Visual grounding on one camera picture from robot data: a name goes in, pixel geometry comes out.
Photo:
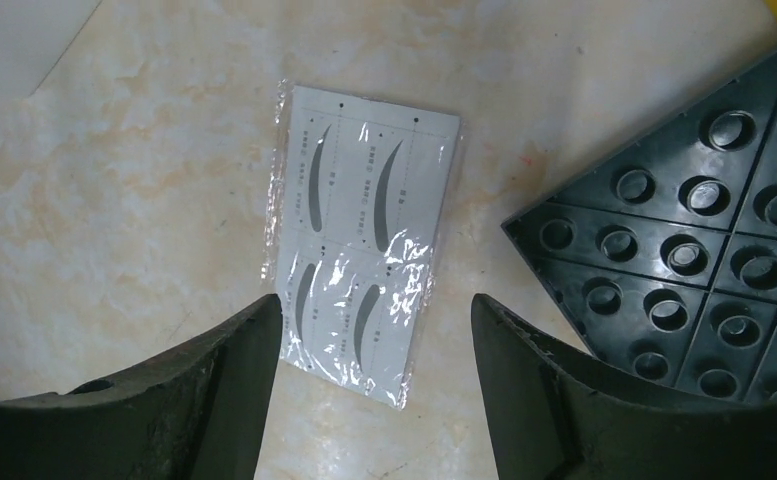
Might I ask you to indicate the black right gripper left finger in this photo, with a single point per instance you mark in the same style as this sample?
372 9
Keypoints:
195 411

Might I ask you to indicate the white false eyelash card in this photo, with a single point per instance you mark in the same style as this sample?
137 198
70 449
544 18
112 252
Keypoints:
356 195

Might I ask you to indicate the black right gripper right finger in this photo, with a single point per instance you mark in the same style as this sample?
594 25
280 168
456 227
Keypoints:
555 412

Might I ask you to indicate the dark green building baseplate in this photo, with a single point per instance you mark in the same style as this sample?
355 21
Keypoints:
663 256

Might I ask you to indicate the white plastic drawer organizer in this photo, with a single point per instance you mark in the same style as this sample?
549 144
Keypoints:
34 34

